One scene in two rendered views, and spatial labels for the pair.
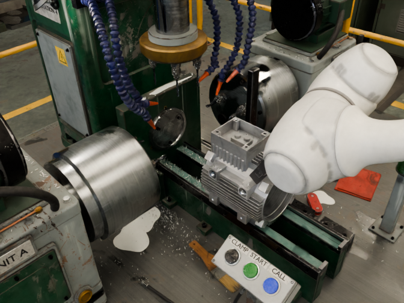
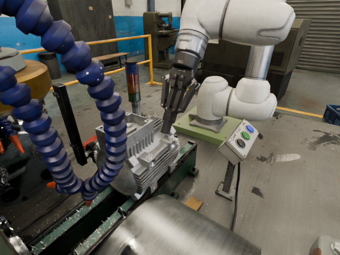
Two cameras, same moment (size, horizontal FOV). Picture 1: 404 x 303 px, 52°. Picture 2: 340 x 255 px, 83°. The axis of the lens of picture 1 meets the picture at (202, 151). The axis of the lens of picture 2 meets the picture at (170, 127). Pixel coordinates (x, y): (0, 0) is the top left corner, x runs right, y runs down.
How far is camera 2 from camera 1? 98 cm
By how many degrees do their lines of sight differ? 80
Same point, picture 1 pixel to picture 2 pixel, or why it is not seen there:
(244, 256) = (238, 136)
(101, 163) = (217, 237)
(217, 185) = (154, 170)
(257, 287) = (251, 136)
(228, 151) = (140, 138)
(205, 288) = not seen: hidden behind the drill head
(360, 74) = not seen: outside the picture
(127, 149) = (171, 208)
